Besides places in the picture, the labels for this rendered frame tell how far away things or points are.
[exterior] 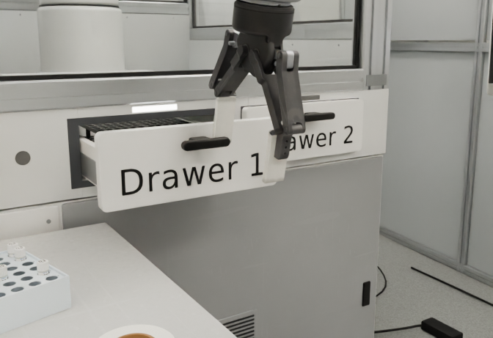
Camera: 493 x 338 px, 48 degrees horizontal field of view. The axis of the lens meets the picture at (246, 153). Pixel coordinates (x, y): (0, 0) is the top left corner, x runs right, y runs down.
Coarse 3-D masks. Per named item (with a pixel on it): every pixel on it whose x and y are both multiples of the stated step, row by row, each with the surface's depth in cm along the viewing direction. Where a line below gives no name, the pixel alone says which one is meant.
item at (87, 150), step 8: (184, 120) 110; (192, 120) 108; (80, 128) 106; (80, 136) 90; (80, 144) 88; (88, 144) 84; (88, 152) 84; (88, 160) 84; (88, 168) 84; (88, 176) 85; (96, 176) 81; (96, 184) 81
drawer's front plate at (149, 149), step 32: (160, 128) 77; (192, 128) 80; (256, 128) 86; (96, 160) 74; (128, 160) 75; (160, 160) 78; (192, 160) 81; (224, 160) 84; (160, 192) 79; (192, 192) 82; (224, 192) 85
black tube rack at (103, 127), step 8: (144, 120) 104; (152, 120) 104; (160, 120) 105; (168, 120) 104; (176, 120) 105; (88, 128) 97; (96, 128) 95; (104, 128) 94; (112, 128) 94; (120, 128) 95; (128, 128) 94; (88, 136) 102
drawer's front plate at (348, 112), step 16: (256, 112) 101; (304, 112) 107; (320, 112) 109; (336, 112) 112; (352, 112) 114; (320, 128) 110; (336, 128) 112; (320, 144) 111; (336, 144) 113; (352, 144) 116; (288, 160) 107
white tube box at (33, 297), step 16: (0, 256) 66; (32, 256) 65; (16, 272) 62; (32, 272) 61; (48, 272) 62; (0, 288) 57; (16, 288) 58; (32, 288) 57; (48, 288) 58; (64, 288) 60; (0, 304) 55; (16, 304) 56; (32, 304) 57; (48, 304) 58; (64, 304) 60; (0, 320) 55; (16, 320) 56; (32, 320) 57
